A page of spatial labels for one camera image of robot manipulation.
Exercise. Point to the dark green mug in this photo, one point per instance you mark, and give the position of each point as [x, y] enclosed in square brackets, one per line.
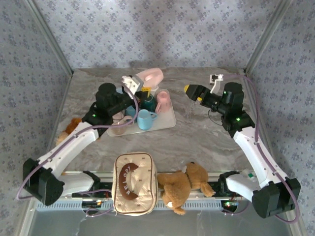
[147, 104]

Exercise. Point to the light pink mug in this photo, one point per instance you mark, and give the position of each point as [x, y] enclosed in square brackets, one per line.
[163, 100]
[155, 75]

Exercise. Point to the teal blue mug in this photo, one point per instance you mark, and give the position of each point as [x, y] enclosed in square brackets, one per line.
[130, 111]

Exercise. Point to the light blue mug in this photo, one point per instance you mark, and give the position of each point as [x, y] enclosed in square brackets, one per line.
[145, 121]

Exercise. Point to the pinkish clear mug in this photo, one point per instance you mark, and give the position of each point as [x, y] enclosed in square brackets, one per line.
[119, 129]

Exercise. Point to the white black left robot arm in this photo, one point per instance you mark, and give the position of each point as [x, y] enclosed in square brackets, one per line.
[69, 147]

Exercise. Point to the white plastic tray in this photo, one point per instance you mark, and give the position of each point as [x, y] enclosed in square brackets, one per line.
[162, 120]

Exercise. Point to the small orange-brown plush toy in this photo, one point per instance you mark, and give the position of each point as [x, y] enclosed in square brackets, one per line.
[72, 125]

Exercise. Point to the clear plastic packet green label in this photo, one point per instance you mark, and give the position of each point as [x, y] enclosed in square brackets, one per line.
[250, 175]

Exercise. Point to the beige quilted tissue box cover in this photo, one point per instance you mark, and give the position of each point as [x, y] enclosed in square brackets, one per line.
[134, 186]

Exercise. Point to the large brown teddy bear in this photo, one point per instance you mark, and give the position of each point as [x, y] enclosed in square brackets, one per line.
[177, 186]

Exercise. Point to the small circuit board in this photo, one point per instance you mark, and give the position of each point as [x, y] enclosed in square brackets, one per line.
[92, 203]
[230, 204]

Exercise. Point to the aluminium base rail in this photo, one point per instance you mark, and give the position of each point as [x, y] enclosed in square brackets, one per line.
[104, 173]

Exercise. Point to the aluminium frame post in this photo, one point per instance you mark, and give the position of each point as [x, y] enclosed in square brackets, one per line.
[266, 37]
[51, 37]

